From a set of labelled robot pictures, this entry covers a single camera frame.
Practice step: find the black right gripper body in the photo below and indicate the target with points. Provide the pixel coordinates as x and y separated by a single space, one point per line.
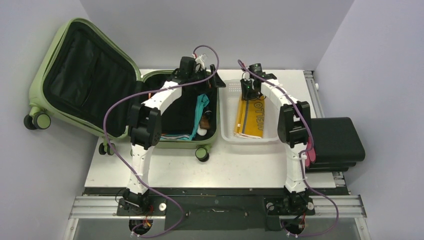
250 91

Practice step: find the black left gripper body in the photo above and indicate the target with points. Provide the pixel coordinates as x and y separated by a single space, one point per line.
209 82

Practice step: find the white perforated plastic basket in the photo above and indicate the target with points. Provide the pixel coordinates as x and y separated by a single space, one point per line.
228 102

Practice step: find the yellow hello towel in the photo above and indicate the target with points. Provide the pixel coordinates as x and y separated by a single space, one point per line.
250 119

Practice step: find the black garment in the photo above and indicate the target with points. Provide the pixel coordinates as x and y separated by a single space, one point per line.
179 117

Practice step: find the green hard-shell suitcase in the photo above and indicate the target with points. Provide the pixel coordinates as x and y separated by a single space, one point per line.
86 80

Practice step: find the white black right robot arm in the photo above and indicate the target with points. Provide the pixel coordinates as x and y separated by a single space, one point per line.
293 123

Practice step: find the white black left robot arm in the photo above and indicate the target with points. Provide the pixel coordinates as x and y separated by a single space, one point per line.
145 120

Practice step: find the teal garment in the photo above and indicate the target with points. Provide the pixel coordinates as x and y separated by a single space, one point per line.
201 102

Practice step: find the white brown cosmetic palette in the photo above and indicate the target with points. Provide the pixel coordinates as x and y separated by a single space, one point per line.
203 125

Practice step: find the black and pink storage organizer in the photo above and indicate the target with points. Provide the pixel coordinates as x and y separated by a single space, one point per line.
337 145

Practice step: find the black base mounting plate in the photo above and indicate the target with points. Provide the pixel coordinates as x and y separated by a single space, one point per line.
231 209

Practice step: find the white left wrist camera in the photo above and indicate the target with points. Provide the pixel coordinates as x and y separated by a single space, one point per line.
201 60

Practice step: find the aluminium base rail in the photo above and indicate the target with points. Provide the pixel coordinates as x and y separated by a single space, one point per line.
344 207

